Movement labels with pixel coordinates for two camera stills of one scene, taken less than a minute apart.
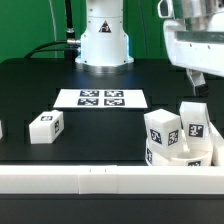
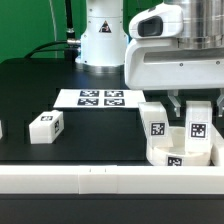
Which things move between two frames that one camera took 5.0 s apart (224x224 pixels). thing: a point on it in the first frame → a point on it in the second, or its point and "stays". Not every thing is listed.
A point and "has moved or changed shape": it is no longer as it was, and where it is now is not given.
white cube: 163,128 has moved or changed shape
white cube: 46,127 stays
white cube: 196,123 stays
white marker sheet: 102,98 stays
